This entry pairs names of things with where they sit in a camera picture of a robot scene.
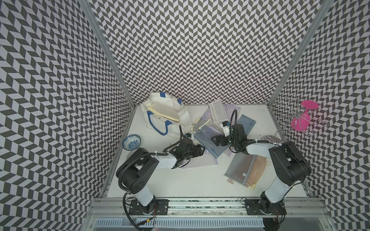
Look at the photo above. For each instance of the yellow trim mesh pouch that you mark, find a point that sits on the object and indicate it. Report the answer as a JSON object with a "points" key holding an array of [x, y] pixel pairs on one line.
{"points": [[165, 112]]}

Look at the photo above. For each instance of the lilac mesh pouch rear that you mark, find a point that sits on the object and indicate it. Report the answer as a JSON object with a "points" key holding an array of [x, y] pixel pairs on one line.
{"points": [[207, 119]]}

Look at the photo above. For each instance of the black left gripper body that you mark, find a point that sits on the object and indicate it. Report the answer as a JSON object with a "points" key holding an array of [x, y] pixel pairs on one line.
{"points": [[193, 152]]}

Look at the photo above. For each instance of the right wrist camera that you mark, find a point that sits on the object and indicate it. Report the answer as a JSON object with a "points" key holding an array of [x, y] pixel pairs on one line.
{"points": [[226, 126]]}

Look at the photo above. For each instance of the purple mesh pouch bottom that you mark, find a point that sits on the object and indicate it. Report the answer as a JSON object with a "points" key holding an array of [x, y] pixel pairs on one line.
{"points": [[205, 160]]}

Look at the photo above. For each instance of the blue patterned ceramic bowl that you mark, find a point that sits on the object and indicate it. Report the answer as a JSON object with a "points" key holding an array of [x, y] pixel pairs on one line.
{"points": [[131, 142]]}

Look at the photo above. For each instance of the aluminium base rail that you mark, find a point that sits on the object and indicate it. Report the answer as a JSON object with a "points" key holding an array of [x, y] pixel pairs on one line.
{"points": [[306, 207]]}

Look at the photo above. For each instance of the grey mesh pouch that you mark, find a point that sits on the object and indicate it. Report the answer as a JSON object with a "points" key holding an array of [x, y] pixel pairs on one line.
{"points": [[241, 170]]}

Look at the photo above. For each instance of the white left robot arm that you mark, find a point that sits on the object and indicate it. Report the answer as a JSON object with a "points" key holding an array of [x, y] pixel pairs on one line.
{"points": [[134, 174]]}

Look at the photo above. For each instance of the white canvas bag blue handles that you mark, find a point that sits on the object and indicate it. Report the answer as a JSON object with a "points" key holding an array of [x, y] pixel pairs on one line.
{"points": [[164, 126]]}

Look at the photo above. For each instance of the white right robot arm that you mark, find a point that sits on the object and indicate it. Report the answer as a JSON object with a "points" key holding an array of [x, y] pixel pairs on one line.
{"points": [[290, 166]]}

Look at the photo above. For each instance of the dark blue flat pouch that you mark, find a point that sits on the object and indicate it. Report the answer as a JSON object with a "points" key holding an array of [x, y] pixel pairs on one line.
{"points": [[247, 123]]}

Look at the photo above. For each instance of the white mesh pencil pouch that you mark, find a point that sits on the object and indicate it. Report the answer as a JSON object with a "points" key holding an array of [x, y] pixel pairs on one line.
{"points": [[218, 112]]}

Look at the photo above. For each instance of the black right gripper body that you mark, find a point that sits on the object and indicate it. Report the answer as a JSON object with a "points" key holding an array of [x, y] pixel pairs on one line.
{"points": [[230, 139]]}

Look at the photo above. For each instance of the silver wire glass rack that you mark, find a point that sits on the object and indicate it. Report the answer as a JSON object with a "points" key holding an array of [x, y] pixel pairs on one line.
{"points": [[293, 107]]}

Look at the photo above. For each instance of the magenta plastic wine glass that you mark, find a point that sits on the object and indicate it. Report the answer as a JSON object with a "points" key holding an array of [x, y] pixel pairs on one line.
{"points": [[302, 119]]}

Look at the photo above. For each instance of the blue mesh pouch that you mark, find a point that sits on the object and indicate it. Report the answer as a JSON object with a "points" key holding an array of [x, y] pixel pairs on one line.
{"points": [[204, 136]]}

